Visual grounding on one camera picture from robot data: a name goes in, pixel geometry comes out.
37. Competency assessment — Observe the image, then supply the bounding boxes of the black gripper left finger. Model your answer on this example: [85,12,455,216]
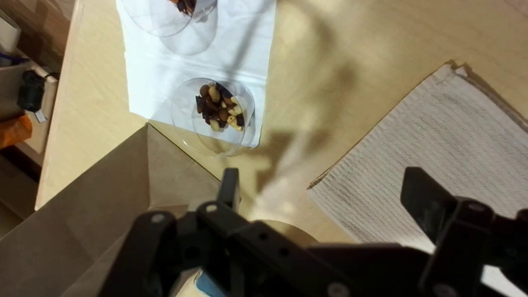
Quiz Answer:
[217,169,239,208]

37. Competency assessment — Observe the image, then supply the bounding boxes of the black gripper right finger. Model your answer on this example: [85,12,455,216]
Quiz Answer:
[400,167,455,243]

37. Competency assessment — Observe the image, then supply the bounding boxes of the beige cloth towel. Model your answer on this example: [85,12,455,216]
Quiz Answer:
[308,65,528,251]

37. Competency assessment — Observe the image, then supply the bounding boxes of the clear cup with dried fruit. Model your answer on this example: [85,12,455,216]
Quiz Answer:
[120,0,217,56]

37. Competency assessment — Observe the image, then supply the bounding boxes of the brown paper shopping bag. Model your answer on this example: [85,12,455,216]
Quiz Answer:
[0,126,219,297]

